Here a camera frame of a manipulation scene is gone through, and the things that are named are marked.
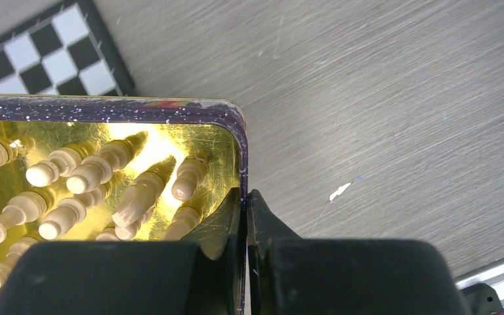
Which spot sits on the black and white chessboard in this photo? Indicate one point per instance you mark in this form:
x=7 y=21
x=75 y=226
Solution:
x=63 y=50

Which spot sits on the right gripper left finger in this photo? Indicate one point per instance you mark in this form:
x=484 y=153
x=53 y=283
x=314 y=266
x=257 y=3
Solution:
x=198 y=274

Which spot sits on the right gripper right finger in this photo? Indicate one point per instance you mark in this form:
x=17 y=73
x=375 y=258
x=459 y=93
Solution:
x=294 y=275

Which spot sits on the gold tin box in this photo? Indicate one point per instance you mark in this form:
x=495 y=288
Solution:
x=114 y=169

